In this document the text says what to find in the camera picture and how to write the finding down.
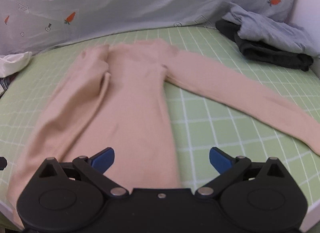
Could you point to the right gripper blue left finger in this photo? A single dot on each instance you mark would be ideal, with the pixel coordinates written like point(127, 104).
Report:
point(92, 171)

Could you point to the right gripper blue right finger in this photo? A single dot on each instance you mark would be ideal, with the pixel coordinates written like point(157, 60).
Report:
point(231, 170)

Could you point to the beige long-sleeve shirt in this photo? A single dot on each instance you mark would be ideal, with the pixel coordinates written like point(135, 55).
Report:
point(113, 96)

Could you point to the green grid mat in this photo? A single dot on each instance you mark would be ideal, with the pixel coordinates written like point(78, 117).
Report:
point(197, 123)

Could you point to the plaid checkered garment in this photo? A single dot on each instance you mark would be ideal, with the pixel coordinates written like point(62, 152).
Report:
point(4, 84)

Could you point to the white crumpled garment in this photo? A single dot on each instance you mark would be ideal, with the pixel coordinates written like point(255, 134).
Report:
point(13, 63)

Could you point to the black folded garment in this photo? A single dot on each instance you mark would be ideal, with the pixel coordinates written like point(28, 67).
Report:
point(262, 52)

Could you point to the grey-blue folded garment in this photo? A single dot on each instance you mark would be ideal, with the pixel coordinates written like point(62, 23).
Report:
point(257, 27)

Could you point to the grey carrot-print backdrop cloth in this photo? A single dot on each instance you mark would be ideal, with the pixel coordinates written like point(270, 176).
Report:
point(34, 25)

